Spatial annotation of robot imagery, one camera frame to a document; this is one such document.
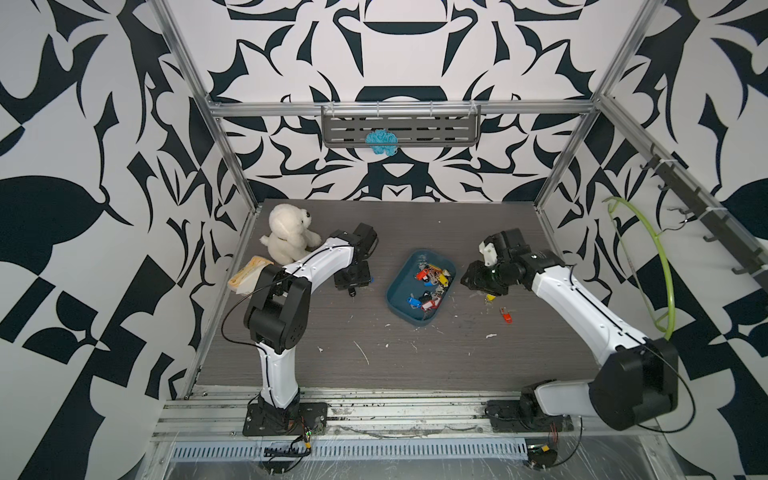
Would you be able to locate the grey slotted wall shelf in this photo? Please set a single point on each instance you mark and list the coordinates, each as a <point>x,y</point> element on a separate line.
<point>428,125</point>

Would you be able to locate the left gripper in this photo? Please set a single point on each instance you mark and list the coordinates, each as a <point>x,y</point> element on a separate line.
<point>343,283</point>

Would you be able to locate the teal scrunchie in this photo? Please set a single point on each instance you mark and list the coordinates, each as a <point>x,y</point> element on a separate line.
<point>382,142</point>

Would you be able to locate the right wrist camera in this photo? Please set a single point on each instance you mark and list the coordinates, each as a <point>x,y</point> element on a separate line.
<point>489,253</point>

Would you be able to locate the red tag key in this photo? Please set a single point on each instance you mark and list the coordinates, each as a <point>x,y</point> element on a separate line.
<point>506,315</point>

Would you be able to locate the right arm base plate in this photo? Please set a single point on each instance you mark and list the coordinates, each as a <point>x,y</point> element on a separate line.
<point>525,416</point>

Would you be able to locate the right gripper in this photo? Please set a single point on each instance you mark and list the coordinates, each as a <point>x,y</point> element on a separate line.
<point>475,276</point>

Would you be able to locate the yellow tissue pack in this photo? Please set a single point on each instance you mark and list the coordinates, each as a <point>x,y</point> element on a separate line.
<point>245,280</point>

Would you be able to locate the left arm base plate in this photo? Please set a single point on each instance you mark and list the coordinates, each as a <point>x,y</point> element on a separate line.
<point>263,419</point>

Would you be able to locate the white cable duct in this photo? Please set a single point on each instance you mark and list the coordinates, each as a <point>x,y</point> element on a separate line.
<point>513,448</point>

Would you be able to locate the teal storage box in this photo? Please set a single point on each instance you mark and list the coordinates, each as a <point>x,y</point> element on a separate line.
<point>420,287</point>

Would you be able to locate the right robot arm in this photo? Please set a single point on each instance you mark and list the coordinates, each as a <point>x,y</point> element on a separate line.
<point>638,378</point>

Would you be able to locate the dark wall hook rail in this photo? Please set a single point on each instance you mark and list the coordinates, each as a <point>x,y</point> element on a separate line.
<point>723,226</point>

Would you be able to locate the white teddy bear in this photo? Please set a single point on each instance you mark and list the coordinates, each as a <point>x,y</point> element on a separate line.
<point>290,237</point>

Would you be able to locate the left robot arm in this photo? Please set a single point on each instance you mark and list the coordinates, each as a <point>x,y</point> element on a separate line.
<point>278,310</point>

